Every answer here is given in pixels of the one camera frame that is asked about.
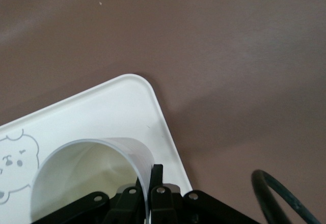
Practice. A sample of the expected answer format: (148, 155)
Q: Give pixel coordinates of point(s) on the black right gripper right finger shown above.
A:
(165, 208)

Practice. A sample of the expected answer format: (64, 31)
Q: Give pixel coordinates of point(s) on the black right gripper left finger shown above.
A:
(122, 208)

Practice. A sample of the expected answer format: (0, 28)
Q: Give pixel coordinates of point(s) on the white bear print tray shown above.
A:
(107, 112)

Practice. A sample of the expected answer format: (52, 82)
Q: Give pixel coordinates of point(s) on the brown table cover mat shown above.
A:
(178, 30)

